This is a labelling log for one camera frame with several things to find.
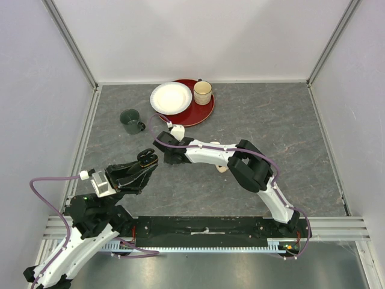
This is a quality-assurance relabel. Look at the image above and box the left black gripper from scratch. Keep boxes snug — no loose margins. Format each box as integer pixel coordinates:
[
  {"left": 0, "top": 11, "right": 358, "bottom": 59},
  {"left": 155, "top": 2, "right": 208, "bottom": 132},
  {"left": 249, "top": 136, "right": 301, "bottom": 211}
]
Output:
[{"left": 100, "top": 155, "right": 159, "bottom": 213}]

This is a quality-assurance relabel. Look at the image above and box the black earbud charging case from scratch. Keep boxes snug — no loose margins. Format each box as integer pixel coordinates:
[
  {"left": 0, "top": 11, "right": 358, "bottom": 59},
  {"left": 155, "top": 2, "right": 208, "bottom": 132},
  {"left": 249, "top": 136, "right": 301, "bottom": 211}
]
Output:
[{"left": 137, "top": 148, "right": 158, "bottom": 168}]

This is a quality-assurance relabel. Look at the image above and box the pink earbud charging case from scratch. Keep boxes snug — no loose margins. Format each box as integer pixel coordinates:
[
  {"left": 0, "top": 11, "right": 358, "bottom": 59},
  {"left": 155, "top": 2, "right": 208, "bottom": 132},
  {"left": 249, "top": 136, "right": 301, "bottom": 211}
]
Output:
[{"left": 216, "top": 165, "right": 228, "bottom": 173}]

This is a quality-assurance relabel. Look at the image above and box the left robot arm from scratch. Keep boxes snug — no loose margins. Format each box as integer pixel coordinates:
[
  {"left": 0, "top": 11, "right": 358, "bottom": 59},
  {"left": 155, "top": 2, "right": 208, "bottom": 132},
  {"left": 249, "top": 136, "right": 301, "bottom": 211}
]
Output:
[{"left": 23, "top": 161, "right": 158, "bottom": 288}]

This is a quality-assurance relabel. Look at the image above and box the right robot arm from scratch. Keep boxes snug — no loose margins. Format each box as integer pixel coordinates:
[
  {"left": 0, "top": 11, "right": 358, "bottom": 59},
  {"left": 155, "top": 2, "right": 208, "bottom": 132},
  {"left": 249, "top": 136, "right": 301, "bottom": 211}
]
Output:
[{"left": 153, "top": 131, "right": 300, "bottom": 237}]

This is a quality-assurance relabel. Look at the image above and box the red round tray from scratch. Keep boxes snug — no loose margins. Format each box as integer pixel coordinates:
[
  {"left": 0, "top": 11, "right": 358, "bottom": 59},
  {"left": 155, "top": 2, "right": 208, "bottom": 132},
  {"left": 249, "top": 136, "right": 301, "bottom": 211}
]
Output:
[{"left": 161, "top": 79, "right": 215, "bottom": 126}]

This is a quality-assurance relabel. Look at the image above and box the dark green mug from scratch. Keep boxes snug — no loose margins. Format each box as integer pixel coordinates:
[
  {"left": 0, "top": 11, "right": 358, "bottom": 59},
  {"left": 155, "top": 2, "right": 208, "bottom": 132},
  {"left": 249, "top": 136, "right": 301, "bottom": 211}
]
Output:
[{"left": 119, "top": 109, "right": 146, "bottom": 135}]

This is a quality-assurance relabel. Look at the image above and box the white paper plate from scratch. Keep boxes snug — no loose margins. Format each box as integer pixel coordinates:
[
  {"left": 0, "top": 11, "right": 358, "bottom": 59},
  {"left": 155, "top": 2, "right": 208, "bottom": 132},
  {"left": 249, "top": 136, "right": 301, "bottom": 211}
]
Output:
[{"left": 150, "top": 82, "right": 193, "bottom": 115}]

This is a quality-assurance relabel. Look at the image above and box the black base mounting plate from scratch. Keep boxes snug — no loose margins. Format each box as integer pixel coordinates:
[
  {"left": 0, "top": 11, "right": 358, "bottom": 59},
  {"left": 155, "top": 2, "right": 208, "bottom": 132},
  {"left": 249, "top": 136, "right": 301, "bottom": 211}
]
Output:
[{"left": 118, "top": 216, "right": 312, "bottom": 248}]

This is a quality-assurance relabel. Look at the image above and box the beige ceramic cup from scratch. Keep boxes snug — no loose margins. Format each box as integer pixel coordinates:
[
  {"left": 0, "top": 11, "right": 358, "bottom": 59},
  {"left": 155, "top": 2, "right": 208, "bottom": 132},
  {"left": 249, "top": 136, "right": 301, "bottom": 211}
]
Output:
[{"left": 193, "top": 79, "right": 212, "bottom": 105}]

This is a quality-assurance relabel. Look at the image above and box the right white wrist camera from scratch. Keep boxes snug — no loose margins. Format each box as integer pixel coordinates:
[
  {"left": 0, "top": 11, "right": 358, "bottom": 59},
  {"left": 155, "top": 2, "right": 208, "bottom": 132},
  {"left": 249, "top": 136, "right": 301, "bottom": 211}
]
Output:
[{"left": 167, "top": 121, "right": 185, "bottom": 141}]

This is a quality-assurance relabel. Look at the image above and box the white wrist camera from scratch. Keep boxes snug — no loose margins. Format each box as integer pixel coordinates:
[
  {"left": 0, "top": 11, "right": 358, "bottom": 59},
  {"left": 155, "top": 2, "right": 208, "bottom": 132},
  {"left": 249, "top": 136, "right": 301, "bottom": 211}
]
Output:
[
  {"left": 167, "top": 121, "right": 185, "bottom": 141},
  {"left": 79, "top": 169, "right": 117, "bottom": 198}
]

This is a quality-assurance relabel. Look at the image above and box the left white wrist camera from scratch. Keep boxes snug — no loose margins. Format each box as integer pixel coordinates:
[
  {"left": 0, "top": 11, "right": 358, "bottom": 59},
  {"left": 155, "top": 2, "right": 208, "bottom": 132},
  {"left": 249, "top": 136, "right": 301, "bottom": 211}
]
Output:
[{"left": 79, "top": 169, "right": 117, "bottom": 198}]

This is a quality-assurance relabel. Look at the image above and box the slotted cable duct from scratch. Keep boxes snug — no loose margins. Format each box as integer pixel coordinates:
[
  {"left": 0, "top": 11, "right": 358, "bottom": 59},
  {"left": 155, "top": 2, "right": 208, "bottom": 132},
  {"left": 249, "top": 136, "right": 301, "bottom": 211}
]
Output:
[{"left": 99, "top": 240, "right": 299, "bottom": 253}]

